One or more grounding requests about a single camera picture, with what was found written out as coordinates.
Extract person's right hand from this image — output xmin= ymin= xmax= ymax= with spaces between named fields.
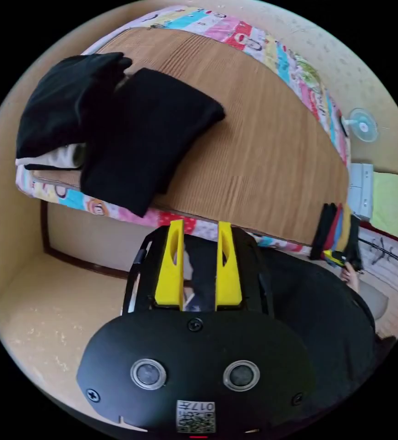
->
xmin=339 ymin=262 xmax=361 ymax=293

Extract bed with woven mat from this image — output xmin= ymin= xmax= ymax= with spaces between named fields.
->
xmin=15 ymin=6 xmax=353 ymax=256

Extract white electric fan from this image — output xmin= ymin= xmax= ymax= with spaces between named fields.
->
xmin=340 ymin=108 xmax=379 ymax=143

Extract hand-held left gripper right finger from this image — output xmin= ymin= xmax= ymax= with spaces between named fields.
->
xmin=215 ymin=221 xmax=243 ymax=305

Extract pile of clothes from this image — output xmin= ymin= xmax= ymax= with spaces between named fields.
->
xmin=15 ymin=51 xmax=133 ymax=171
xmin=310 ymin=202 xmax=353 ymax=262

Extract white drawer cabinet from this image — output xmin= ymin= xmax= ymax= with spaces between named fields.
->
xmin=347 ymin=163 xmax=375 ymax=221

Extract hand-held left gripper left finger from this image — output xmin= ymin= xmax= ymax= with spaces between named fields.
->
xmin=154 ymin=219 xmax=185 ymax=307

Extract person's body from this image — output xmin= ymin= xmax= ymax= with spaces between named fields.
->
xmin=184 ymin=236 xmax=398 ymax=418

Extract light green cloth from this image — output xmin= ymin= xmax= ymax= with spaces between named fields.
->
xmin=370 ymin=171 xmax=398 ymax=244

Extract black pants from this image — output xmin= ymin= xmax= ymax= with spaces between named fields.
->
xmin=80 ymin=67 xmax=227 ymax=218

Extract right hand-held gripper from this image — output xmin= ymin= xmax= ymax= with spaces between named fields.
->
xmin=323 ymin=214 xmax=364 ymax=275

